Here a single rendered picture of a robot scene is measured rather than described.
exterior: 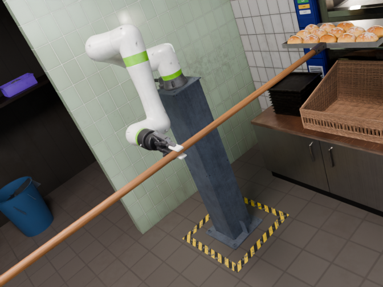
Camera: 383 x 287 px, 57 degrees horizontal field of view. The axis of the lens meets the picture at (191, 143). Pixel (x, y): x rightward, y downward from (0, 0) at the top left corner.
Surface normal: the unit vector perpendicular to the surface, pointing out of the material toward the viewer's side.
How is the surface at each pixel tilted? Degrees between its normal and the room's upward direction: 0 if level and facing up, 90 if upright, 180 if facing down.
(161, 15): 90
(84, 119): 90
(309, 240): 0
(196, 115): 90
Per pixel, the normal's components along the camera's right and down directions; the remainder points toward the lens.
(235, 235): 0.63, 0.17
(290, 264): -0.34, -0.82
